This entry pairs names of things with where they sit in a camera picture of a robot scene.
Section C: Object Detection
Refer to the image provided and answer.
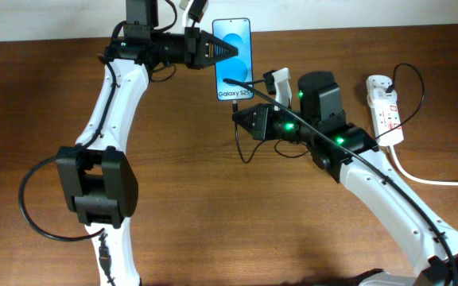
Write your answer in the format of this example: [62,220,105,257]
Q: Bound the blue Samsung smartphone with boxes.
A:
[212,18,254,101]

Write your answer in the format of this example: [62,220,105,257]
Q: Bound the white power strip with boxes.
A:
[366,75,404,147]

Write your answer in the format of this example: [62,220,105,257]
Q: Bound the white charger adapter plug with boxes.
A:
[367,86,397,108]

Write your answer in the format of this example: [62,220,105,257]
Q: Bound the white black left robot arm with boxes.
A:
[56,0,238,285]

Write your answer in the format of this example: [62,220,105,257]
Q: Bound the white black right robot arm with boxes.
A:
[232,71,458,285]

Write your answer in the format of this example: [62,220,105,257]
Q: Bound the white power strip cord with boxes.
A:
[386,144,458,189]

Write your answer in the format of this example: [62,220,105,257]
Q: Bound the black USB charging cable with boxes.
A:
[231,62,426,164]

